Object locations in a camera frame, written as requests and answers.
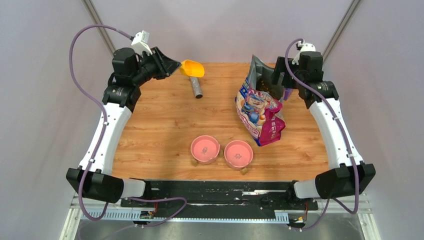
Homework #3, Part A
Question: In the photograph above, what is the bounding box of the grey metal cylinder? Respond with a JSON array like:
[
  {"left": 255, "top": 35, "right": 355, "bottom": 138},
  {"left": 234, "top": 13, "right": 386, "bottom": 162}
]
[{"left": 189, "top": 76, "right": 203, "bottom": 99}]

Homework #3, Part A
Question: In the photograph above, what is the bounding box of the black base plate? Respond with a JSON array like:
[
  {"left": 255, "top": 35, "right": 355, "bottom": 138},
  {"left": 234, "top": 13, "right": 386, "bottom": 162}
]
[{"left": 88, "top": 179, "right": 319, "bottom": 220}]

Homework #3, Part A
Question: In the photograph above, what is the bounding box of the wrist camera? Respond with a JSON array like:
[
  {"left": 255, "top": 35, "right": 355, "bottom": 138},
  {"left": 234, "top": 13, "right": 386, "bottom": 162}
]
[
  {"left": 131, "top": 30, "right": 153, "bottom": 56},
  {"left": 291, "top": 40, "right": 316, "bottom": 65}
]

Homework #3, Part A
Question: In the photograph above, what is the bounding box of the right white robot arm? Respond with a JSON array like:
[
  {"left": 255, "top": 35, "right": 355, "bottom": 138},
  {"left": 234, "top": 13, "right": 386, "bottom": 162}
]
[{"left": 271, "top": 51, "right": 376, "bottom": 209}]

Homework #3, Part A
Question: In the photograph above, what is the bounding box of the yellow plastic scoop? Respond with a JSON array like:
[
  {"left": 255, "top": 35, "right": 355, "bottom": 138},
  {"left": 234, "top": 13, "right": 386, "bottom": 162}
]
[{"left": 179, "top": 59, "right": 205, "bottom": 78}]

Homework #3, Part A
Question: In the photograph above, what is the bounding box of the pink blue pet food bag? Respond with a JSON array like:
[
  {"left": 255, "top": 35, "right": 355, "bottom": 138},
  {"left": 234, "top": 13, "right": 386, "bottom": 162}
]
[{"left": 234, "top": 55, "right": 286, "bottom": 147}]

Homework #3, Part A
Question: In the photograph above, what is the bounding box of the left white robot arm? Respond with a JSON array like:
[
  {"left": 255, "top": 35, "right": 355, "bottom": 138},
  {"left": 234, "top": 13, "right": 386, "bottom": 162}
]
[{"left": 66, "top": 47, "right": 182, "bottom": 207}]

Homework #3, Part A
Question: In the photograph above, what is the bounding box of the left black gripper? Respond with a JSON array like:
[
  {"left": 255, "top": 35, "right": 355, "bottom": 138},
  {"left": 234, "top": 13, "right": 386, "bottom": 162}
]
[{"left": 131, "top": 46, "right": 181, "bottom": 87}]

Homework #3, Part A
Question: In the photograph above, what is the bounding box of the right pink pet bowl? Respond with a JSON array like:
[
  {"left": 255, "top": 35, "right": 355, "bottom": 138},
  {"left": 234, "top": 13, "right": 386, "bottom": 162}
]
[{"left": 223, "top": 140, "right": 254, "bottom": 175}]

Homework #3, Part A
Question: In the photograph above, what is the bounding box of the aluminium rail frame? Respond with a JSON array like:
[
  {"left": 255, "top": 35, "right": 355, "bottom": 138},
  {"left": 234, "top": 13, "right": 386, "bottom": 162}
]
[{"left": 59, "top": 187, "right": 372, "bottom": 240}]

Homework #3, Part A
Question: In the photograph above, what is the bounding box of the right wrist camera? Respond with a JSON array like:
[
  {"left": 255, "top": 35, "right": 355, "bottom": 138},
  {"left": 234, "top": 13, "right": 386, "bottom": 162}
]
[{"left": 291, "top": 40, "right": 316, "bottom": 65}]

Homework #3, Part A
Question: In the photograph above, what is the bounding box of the left pink pet bowl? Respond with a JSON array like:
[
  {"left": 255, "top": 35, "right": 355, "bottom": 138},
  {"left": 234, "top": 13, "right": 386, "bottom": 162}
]
[{"left": 190, "top": 135, "right": 221, "bottom": 166}]

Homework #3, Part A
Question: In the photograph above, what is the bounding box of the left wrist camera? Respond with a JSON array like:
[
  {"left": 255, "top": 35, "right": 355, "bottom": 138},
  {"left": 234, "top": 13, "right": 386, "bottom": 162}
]
[{"left": 131, "top": 30, "right": 153, "bottom": 56}]

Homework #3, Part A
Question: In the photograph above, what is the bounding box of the purple box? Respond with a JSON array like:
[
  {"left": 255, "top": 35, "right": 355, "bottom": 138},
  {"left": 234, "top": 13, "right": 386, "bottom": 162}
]
[{"left": 283, "top": 88, "right": 293, "bottom": 101}]

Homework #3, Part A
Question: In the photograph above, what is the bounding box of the pink pet bowl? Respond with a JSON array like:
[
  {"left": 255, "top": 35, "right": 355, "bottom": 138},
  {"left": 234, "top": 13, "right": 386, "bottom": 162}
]
[
  {"left": 190, "top": 135, "right": 221, "bottom": 166},
  {"left": 223, "top": 140, "right": 254, "bottom": 175}
]

